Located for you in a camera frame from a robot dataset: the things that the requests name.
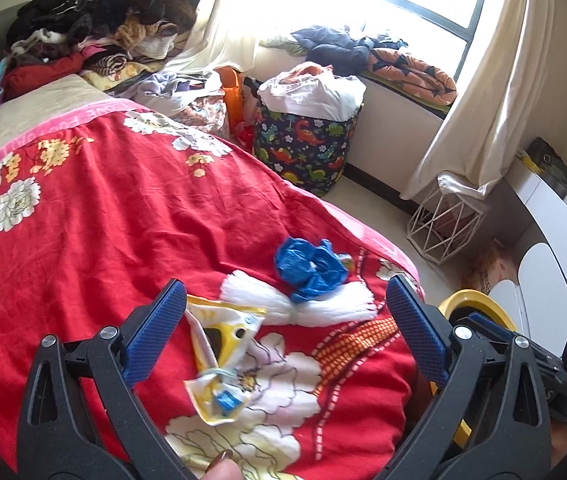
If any lilac garment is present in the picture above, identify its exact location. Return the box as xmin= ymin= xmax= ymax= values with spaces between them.
xmin=133 ymin=71 xmax=224 ymax=111

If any red floral blanket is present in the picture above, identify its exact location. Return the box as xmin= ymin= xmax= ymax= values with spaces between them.
xmin=0 ymin=100 xmax=427 ymax=480

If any cardboard box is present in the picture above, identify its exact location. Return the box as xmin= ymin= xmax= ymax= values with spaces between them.
xmin=463 ymin=245 xmax=519 ymax=293

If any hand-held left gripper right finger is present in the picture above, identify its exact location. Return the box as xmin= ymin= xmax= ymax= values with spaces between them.
xmin=386 ymin=274 xmax=559 ymax=480

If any orange bag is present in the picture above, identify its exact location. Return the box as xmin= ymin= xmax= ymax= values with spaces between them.
xmin=213 ymin=66 xmax=241 ymax=136

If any beige blanket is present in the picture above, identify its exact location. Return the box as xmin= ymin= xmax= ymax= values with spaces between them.
xmin=0 ymin=74 xmax=109 ymax=171

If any white wire basket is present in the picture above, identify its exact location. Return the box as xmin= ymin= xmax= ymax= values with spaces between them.
xmin=406 ymin=172 xmax=494 ymax=266

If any orange patterned blanket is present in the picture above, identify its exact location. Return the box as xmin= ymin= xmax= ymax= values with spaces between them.
xmin=367 ymin=47 xmax=458 ymax=108

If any white desk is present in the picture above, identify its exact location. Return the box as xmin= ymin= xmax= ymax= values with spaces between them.
xmin=506 ymin=155 xmax=567 ymax=281

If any cream curtain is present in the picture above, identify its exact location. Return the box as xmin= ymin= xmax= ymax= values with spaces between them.
xmin=403 ymin=0 xmax=557 ymax=201
xmin=163 ymin=0 xmax=264 ymax=76

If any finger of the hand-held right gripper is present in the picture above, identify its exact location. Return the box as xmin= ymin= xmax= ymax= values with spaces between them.
xmin=466 ymin=311 xmax=531 ymax=348

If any white stool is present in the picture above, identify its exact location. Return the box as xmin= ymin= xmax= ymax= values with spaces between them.
xmin=483 ymin=242 xmax=567 ymax=331

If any floral cloth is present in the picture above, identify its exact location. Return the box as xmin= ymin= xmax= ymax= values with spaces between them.
xmin=170 ymin=95 xmax=231 ymax=138

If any black yellow box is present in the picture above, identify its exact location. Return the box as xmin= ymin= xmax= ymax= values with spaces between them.
xmin=521 ymin=136 xmax=567 ymax=211

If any dark blue jacket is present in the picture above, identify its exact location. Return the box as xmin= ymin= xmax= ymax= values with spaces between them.
xmin=291 ymin=25 xmax=409 ymax=63

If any pile of dark clothes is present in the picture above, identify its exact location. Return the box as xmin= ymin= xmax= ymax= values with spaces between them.
xmin=6 ymin=0 xmax=199 ymax=81

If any dinosaur print storage basket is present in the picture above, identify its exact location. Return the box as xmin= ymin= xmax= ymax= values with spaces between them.
xmin=253 ymin=102 xmax=364 ymax=198

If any yellow white wrapper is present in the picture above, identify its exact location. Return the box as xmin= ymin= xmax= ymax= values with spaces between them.
xmin=183 ymin=294 xmax=268 ymax=428

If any red bag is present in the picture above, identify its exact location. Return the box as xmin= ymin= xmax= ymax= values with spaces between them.
xmin=236 ymin=77 xmax=264 ymax=153

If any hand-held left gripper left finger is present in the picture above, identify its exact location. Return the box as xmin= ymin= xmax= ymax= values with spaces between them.
xmin=16 ymin=280 xmax=189 ymax=480

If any black window frame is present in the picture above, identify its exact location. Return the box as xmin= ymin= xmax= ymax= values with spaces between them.
xmin=373 ymin=0 xmax=494 ymax=41

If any crumpled blue plastic bag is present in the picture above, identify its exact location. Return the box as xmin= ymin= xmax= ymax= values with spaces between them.
xmin=274 ymin=237 xmax=350 ymax=305

